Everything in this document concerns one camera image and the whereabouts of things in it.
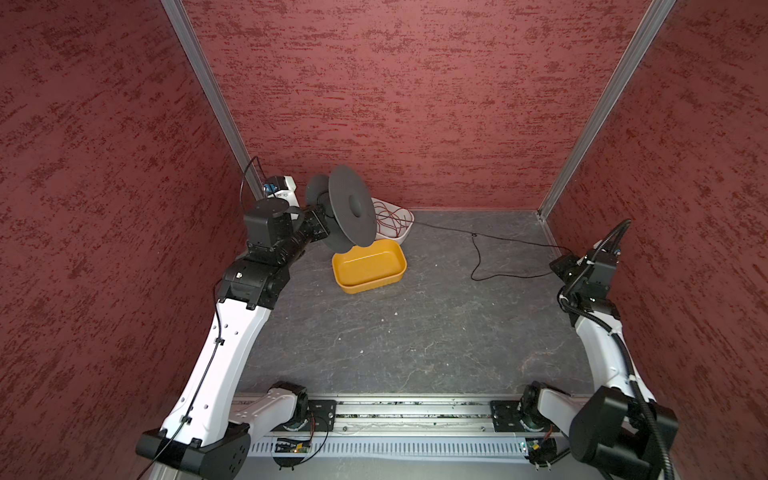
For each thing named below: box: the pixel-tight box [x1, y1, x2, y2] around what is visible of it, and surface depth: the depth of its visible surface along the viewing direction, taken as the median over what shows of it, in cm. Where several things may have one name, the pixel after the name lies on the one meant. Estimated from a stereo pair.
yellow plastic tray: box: [332, 239, 407, 294], surface depth 105 cm
